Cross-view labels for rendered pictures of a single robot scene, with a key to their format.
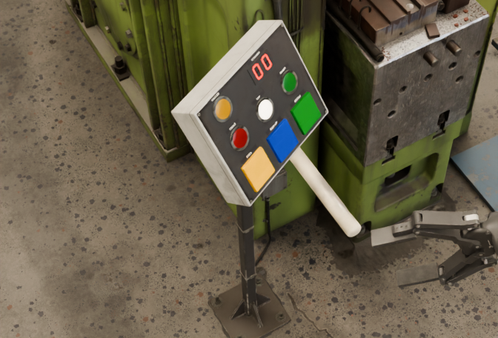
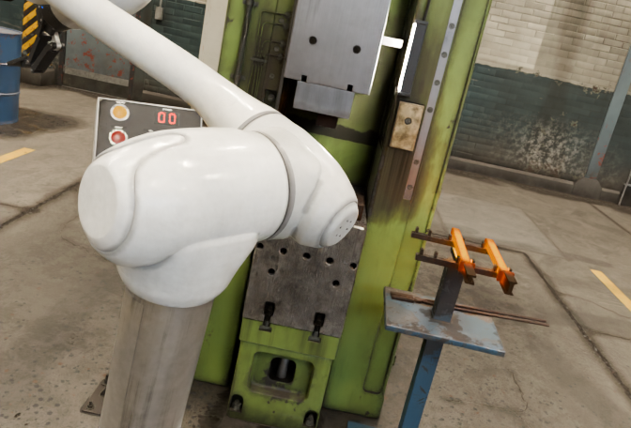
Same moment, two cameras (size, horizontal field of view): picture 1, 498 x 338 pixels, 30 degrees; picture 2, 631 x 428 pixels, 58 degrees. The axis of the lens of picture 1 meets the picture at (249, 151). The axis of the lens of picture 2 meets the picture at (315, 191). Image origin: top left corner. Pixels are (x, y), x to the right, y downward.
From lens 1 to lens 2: 1.82 m
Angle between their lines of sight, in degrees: 43
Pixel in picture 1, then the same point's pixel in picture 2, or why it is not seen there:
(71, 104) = not seen: hidden behind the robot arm
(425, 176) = (305, 395)
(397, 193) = (276, 391)
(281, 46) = (190, 121)
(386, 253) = not seen: outside the picture
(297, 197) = (213, 357)
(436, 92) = (314, 281)
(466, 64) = (343, 270)
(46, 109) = not seen: hidden behind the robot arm
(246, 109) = (136, 128)
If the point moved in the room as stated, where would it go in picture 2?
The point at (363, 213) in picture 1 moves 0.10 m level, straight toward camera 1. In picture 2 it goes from (237, 379) to (216, 388)
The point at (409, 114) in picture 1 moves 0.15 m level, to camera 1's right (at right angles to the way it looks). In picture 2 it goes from (287, 286) to (321, 302)
